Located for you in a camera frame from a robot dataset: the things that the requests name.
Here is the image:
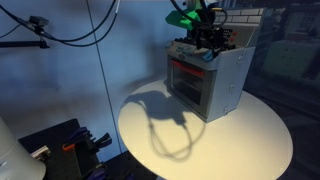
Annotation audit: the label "small silver metal block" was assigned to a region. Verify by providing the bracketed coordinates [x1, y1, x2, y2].
[30, 146, 52, 162]

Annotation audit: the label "white rounded robot base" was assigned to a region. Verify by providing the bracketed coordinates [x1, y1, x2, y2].
[0, 116, 47, 180]

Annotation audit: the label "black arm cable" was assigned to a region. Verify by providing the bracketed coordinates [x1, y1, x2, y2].
[169, 0, 203, 28]

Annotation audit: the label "purple handled tool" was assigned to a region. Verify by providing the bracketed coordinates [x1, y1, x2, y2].
[82, 165, 108, 180]

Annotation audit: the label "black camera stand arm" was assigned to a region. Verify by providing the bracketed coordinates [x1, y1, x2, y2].
[0, 39, 51, 50]

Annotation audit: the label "black tool holder box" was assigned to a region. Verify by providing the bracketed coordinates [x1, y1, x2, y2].
[17, 118, 113, 180]

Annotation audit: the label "black cable with yellow band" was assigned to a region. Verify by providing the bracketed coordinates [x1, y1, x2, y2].
[209, 6, 229, 27]

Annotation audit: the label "black hanging cable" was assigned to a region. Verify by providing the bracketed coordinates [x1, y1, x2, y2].
[39, 6, 120, 48]
[0, 0, 118, 44]

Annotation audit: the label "blue oven knob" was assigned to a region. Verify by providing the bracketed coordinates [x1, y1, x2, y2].
[185, 45, 197, 56]
[202, 49, 215, 63]
[176, 45, 188, 56]

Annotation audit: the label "grey toy oven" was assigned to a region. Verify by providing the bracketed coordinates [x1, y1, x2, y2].
[165, 7, 268, 124]

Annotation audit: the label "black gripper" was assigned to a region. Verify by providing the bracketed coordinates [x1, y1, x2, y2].
[194, 25, 232, 56]

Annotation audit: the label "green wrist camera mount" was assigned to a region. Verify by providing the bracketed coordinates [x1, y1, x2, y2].
[165, 7, 205, 32]

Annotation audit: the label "black camera on stand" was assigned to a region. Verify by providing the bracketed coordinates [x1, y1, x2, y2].
[28, 15, 50, 28]

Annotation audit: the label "black handled pliers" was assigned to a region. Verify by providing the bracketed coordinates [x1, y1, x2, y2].
[92, 132, 113, 150]

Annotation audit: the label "blue handled pliers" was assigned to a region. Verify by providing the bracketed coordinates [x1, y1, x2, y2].
[67, 126, 93, 145]

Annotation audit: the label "orange handled tool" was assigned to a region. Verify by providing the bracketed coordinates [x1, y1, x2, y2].
[61, 142, 77, 152]

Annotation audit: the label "red oven door handle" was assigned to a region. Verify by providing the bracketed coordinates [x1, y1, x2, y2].
[170, 59, 206, 78]

